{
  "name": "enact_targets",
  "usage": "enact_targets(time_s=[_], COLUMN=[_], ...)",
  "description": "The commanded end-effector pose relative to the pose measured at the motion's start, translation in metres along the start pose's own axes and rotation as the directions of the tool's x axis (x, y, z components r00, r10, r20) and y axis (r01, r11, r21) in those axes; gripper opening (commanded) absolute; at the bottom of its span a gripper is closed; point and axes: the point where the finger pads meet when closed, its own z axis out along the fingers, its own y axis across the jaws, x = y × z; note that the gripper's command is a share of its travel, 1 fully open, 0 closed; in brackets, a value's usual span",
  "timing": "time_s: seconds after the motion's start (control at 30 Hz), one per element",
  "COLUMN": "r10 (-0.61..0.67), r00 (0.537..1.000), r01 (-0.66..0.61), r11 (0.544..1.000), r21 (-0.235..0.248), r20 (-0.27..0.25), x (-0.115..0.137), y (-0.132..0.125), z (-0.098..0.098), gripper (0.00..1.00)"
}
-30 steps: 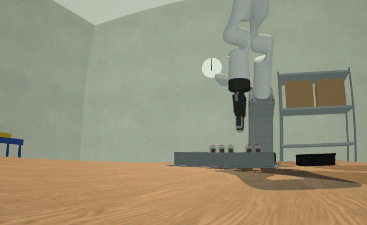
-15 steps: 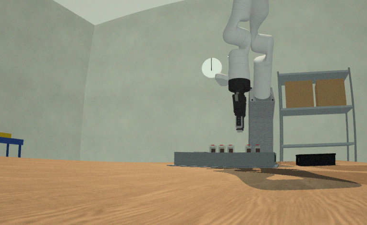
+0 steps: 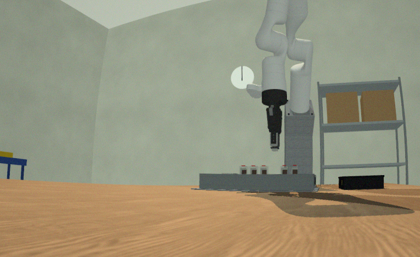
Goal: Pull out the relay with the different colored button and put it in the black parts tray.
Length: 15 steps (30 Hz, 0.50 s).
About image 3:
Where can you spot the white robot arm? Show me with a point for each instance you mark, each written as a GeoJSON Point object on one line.
{"type": "Point", "coordinates": [292, 13]}

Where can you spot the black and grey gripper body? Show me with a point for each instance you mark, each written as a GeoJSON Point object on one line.
{"type": "Point", "coordinates": [274, 97]}

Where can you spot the black parts tray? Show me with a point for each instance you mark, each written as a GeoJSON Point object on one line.
{"type": "Point", "coordinates": [361, 182]}

